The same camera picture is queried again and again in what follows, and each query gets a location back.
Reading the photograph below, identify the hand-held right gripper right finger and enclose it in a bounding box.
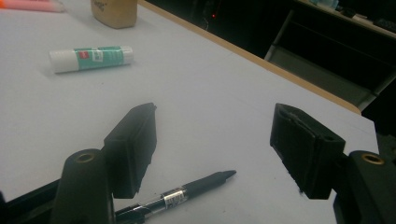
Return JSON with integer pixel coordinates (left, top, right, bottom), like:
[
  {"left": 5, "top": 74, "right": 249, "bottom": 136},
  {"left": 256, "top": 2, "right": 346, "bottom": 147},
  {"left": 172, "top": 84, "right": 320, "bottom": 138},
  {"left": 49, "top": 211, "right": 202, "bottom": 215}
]
[{"left": 269, "top": 103, "right": 396, "bottom": 224}]

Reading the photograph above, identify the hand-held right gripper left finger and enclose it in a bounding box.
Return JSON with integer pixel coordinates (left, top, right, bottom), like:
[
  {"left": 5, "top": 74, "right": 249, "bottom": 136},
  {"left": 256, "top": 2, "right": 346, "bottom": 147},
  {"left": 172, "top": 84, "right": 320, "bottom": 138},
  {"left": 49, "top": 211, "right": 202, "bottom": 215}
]
[{"left": 49, "top": 102, "right": 158, "bottom": 224}]

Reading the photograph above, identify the white and green glue stick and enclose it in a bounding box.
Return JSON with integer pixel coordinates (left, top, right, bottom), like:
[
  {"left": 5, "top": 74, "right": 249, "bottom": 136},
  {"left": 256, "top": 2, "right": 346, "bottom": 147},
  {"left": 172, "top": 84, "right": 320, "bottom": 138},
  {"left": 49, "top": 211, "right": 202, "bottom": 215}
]
[{"left": 49, "top": 45, "right": 134, "bottom": 75}]

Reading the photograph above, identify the black pen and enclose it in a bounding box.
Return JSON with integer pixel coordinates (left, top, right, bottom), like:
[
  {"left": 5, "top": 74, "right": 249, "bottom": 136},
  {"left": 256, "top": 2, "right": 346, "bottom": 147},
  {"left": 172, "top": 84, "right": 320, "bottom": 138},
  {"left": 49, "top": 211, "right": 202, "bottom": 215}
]
[{"left": 114, "top": 169, "right": 237, "bottom": 224}]

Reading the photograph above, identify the grey shelf unit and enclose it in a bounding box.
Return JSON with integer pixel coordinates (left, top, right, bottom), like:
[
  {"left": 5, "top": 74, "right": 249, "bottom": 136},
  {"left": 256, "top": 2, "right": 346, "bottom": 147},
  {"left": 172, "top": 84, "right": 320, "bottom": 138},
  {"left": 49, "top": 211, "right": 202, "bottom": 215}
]
[{"left": 264, "top": 0, "right": 396, "bottom": 112}]

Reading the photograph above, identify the tan eraser block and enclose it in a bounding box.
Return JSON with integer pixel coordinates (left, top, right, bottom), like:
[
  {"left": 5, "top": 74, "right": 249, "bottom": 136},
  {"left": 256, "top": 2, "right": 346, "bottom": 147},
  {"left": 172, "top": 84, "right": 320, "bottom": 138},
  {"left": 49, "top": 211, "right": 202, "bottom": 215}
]
[{"left": 90, "top": 0, "right": 138, "bottom": 30}]

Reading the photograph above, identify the pink highlighter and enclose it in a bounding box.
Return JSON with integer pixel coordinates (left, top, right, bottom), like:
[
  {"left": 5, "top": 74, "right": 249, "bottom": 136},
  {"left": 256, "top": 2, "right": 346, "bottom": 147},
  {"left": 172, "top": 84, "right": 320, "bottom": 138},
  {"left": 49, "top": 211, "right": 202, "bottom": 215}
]
[{"left": 0, "top": 0, "right": 67, "bottom": 13}]

